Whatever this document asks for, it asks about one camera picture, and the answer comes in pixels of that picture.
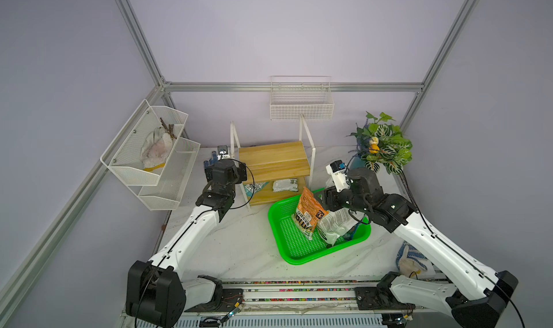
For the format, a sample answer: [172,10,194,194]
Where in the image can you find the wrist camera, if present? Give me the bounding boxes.
[217,145,230,161]
[325,160,349,193]

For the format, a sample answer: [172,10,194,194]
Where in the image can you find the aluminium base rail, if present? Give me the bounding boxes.
[155,278,472,328]

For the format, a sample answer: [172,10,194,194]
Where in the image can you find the white mesh wall organizer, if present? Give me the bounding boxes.
[100,100,200,211]

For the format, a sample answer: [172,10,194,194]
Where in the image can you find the orange fertilizer bag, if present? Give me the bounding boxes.
[291,188,328,240]

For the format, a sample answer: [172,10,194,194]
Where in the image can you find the white wire wall basket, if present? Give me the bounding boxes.
[269,76,334,120]

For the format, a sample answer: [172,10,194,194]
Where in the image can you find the green plastic basket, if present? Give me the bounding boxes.
[268,195,361,265]

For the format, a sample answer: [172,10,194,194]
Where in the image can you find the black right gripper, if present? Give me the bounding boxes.
[313,184,370,214]

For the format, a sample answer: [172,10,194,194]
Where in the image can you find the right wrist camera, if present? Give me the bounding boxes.
[325,160,349,193]

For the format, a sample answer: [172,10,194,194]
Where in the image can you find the teal white fertilizer bag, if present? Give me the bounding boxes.
[243,182,268,198]

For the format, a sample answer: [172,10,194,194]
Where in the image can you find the white cloth in organizer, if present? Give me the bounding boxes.
[141,126,174,172]

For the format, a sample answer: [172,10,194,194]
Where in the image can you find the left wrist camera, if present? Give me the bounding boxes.
[217,145,230,161]

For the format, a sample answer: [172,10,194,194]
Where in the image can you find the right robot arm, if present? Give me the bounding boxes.
[318,160,518,327]

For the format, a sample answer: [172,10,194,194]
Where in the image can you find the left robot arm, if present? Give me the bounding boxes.
[125,158,253,327]

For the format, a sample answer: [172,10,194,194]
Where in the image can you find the green blue fertilizer bag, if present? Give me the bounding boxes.
[344,217,372,242]

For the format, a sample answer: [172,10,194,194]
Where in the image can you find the brown twigs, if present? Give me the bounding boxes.
[160,118,177,140]

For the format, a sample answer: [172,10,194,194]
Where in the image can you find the white wooden two-tier shelf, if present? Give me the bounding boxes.
[230,116,316,191]

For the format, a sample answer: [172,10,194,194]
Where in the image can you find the green artificial plant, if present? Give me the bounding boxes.
[349,112,413,175]

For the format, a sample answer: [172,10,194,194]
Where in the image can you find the white printed fertilizer bag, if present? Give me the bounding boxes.
[316,208,359,247]

